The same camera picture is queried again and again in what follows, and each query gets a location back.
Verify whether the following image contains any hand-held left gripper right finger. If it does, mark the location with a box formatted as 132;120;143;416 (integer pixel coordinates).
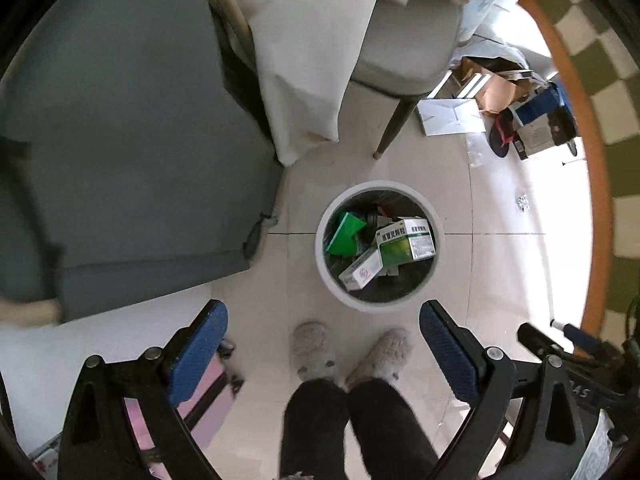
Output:
419;299;587;480

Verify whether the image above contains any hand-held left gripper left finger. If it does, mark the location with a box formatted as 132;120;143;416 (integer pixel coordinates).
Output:
57;299;236;480

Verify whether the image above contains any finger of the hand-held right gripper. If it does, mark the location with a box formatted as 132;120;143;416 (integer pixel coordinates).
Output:
516;322;556;361
550;317;608;356

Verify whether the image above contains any white round trash bin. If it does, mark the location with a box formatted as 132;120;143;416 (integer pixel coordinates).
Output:
315;181;445;315

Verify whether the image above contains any long white cardboard box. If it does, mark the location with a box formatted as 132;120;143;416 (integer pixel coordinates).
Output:
338;247;385;291

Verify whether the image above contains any green and white medicine box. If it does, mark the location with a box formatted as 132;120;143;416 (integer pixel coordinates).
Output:
375;216;436;268

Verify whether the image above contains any pink wheeled case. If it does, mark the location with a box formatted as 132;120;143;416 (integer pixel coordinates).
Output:
122;340;246;480

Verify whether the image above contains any person's right grey slipper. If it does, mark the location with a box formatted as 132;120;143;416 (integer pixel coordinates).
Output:
345;327;412;386

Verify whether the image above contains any person's grey slipper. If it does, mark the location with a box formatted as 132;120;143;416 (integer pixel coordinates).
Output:
345;327;412;386
292;321;341;383

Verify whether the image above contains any white printed paper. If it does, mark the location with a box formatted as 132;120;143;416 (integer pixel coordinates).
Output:
570;412;626;480

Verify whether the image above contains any person's right leg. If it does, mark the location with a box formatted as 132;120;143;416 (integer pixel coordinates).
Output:
346;377;441;480

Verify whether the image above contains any person's leg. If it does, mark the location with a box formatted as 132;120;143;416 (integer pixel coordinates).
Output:
346;377;441;480
278;379;351;480

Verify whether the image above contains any person's left grey slipper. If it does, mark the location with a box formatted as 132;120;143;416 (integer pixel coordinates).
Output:
292;321;341;383

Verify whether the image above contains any person's left leg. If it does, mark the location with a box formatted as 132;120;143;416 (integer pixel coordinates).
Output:
278;379;351;480

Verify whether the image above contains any grey cardboard box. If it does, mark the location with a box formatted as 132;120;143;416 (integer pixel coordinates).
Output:
512;120;561;161

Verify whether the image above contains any black round disc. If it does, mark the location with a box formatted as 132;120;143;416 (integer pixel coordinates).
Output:
489;110;516;159

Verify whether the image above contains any blue box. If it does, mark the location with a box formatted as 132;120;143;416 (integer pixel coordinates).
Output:
515;82;576;128

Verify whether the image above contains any large grey upholstered chair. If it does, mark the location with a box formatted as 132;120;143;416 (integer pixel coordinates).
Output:
0;0;283;326

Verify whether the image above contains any flat white cardboard box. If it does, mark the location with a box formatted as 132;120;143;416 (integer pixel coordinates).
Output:
416;97;487;137

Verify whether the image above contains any open brown cardboard box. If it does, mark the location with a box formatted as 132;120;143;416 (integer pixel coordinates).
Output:
460;57;533;116

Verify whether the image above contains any white cloth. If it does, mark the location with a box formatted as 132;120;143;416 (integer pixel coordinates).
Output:
222;0;391;167

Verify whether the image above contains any checkered tablecloth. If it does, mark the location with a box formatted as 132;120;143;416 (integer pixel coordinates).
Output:
535;0;640;261

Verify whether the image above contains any small grey upholstered chair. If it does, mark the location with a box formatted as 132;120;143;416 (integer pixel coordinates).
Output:
345;0;463;161

